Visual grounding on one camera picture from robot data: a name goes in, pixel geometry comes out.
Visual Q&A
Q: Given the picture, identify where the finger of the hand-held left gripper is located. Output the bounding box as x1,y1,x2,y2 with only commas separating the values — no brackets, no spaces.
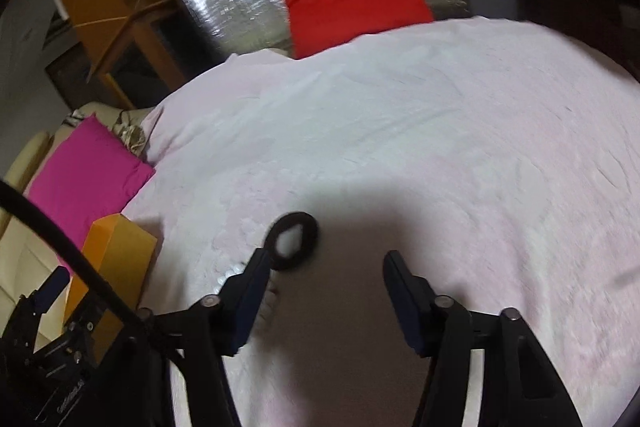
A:
20,264,72,315

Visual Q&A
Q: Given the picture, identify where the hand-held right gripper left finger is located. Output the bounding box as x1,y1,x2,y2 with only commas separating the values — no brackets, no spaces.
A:
135,248,273,427

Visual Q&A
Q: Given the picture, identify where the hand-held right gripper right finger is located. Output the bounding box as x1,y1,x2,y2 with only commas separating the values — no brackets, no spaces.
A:
383,250,586,427

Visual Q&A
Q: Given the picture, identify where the white pink beaded bracelet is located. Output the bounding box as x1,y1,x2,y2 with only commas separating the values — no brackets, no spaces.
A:
212,259,280,323

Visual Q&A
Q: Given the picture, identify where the orange box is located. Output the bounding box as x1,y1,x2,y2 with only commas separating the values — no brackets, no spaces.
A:
62,214,158,358

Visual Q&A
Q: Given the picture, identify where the black ring bracelet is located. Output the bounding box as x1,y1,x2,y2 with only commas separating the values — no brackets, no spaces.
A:
267,212,319,272

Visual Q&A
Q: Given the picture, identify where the cream sofa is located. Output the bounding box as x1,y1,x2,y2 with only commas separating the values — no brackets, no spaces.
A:
0,102,151,343

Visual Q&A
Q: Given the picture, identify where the pink cushion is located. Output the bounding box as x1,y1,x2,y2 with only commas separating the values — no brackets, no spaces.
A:
27,114,156,278

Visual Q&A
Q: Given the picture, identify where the floral patterned cushion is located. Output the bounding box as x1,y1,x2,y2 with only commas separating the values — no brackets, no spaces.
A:
111,108,151,158

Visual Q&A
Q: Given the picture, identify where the white textured blanket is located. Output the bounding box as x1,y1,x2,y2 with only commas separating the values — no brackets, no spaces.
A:
120,14,640,427

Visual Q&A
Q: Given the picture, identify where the black cable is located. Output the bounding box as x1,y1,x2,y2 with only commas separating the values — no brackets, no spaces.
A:
0,180,187,370

